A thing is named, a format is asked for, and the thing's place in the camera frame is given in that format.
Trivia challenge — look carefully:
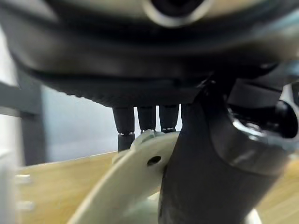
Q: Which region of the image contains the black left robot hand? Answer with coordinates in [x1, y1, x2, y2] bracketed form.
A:
[0, 0, 299, 224]

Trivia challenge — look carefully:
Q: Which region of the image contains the wooden shoe rack shelf board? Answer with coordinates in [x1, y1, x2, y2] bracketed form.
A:
[15, 149, 299, 224]

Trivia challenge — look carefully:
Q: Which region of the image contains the white side panel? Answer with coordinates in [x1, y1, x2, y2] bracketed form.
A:
[0, 150, 19, 224]

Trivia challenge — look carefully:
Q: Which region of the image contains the dark grey rack frame post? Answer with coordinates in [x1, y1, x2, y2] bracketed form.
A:
[0, 67, 49, 168]

